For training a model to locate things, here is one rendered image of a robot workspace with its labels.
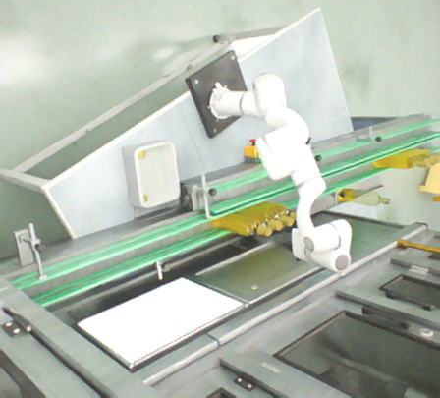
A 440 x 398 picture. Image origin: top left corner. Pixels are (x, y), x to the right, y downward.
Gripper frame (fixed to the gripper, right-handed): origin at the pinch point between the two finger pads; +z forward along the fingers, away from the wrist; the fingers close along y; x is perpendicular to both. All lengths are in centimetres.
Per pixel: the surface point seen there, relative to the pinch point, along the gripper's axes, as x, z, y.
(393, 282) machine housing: -26.2, -21.1, -16.4
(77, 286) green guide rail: 70, 14, -4
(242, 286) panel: 19.5, -0.7, -12.6
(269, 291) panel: 14.8, -10.5, -12.0
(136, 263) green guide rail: 49, 19, -3
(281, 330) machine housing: 20.4, -25.5, -16.8
